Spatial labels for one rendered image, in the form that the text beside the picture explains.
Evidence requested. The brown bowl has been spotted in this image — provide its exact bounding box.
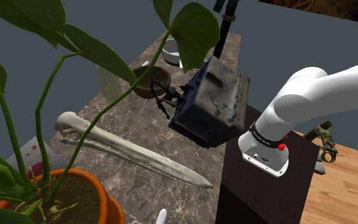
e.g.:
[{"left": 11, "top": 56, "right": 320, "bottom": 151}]
[{"left": 130, "top": 65, "right": 172, "bottom": 100}]

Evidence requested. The pale long-beaked bird skull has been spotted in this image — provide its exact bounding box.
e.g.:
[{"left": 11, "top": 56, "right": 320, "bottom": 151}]
[{"left": 54, "top": 111, "right": 215, "bottom": 190}]

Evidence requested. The white cup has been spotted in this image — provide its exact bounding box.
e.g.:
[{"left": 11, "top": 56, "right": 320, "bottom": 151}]
[{"left": 161, "top": 38, "right": 183, "bottom": 67}]

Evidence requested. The clear glass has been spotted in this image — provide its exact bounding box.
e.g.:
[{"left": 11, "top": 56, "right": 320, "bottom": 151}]
[{"left": 95, "top": 63, "right": 127, "bottom": 104}]

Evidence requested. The dark upright pole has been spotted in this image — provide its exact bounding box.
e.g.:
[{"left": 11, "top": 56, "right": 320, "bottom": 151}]
[{"left": 212, "top": 0, "right": 240, "bottom": 60}]

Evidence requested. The small white rounded object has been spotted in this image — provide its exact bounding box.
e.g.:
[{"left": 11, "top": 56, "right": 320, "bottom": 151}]
[{"left": 156, "top": 207, "right": 168, "bottom": 224}]

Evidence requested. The dark robot stand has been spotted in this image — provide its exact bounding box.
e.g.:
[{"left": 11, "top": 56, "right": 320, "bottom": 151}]
[{"left": 214, "top": 104, "right": 320, "bottom": 224}]

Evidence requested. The green plant in orange pot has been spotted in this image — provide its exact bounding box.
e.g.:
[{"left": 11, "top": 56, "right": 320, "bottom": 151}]
[{"left": 0, "top": 0, "right": 221, "bottom": 224}]

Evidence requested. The green camouflage tool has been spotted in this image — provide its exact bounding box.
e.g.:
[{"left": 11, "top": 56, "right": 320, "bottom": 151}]
[{"left": 302, "top": 120, "right": 339, "bottom": 164}]

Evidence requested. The small grey object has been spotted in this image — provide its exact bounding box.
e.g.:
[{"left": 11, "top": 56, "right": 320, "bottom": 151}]
[{"left": 313, "top": 153, "right": 326, "bottom": 176}]

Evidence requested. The dark box with black cable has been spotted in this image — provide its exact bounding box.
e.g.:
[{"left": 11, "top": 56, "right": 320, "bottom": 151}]
[{"left": 149, "top": 55, "right": 251, "bottom": 149}]

